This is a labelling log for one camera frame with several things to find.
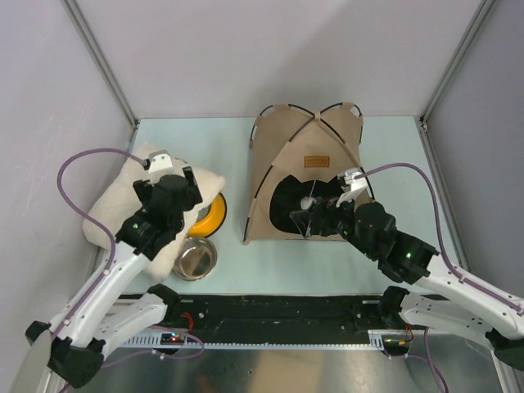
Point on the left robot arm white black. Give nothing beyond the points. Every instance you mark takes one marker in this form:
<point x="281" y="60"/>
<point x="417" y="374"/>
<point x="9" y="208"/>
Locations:
<point x="81" y="337"/>

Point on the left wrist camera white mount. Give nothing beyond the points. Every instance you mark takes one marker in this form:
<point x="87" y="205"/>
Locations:
<point x="160" y="165"/>

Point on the white pompom toy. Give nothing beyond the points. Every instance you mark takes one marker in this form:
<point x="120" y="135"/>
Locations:
<point x="307" y="201"/>

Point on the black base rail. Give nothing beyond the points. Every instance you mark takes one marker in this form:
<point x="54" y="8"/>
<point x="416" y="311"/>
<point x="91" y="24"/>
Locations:
<point x="280" y="320"/>

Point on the white slotted cable duct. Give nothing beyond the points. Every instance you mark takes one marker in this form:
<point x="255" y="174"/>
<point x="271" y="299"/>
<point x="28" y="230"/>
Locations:
<point x="173" y="341"/>

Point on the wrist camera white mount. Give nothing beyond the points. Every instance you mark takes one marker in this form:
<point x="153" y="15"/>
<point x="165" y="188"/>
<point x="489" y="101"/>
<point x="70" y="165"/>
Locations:
<point x="160" y="165"/>
<point x="352" y="183"/>

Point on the black tent pole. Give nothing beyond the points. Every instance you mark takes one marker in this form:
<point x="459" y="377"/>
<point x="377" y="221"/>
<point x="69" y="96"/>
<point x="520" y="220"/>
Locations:
<point x="303" y="127"/>
<point x="289" y="140"/>

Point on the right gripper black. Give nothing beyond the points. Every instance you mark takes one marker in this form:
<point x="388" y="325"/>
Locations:
<point x="326" y="208"/>

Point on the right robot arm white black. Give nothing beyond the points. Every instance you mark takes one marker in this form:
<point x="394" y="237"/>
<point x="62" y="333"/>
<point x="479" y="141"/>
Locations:
<point x="429" y="291"/>

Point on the beige fabric pet tent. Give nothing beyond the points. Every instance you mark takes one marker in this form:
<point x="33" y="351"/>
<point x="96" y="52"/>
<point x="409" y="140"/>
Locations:
<point x="307" y="172"/>

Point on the left aluminium frame post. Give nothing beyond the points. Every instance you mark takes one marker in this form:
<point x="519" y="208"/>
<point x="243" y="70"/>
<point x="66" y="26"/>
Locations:
<point x="94" y="48"/>

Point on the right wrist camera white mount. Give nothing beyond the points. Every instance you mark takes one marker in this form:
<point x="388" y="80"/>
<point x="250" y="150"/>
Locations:
<point x="352" y="183"/>

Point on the aluminium frame post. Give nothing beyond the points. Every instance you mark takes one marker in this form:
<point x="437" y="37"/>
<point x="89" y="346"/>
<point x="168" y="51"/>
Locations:
<point x="465" y="44"/>
<point x="94" y="48"/>

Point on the right aluminium frame post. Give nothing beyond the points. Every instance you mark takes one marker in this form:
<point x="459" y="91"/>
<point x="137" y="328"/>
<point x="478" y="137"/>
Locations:
<point x="465" y="44"/>

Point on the stainless steel pet bowl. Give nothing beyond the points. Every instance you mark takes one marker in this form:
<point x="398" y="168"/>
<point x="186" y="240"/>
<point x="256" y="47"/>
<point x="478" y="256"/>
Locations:
<point x="197" y="258"/>

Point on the yellow pet bowl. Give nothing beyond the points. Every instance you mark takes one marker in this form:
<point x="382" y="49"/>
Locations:
<point x="210" y="219"/>

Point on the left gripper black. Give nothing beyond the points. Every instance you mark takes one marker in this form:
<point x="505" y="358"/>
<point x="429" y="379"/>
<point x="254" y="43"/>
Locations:
<point x="193" y="196"/>

